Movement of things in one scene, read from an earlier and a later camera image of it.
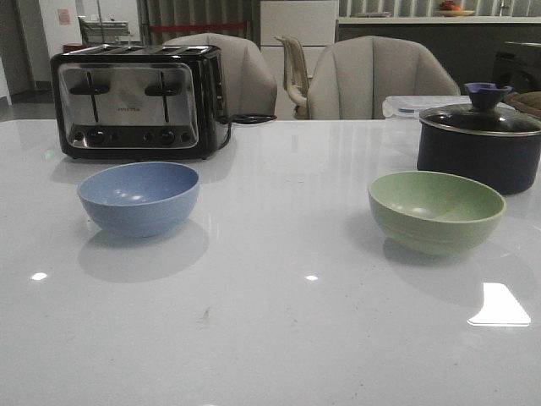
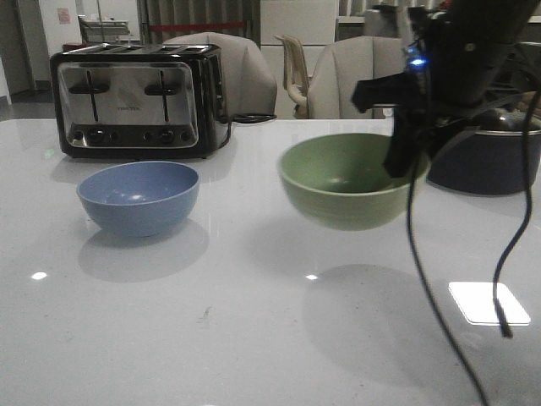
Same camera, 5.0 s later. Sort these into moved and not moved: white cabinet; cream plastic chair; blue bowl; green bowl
Moved: green bowl
Not moved: cream plastic chair; white cabinet; blue bowl
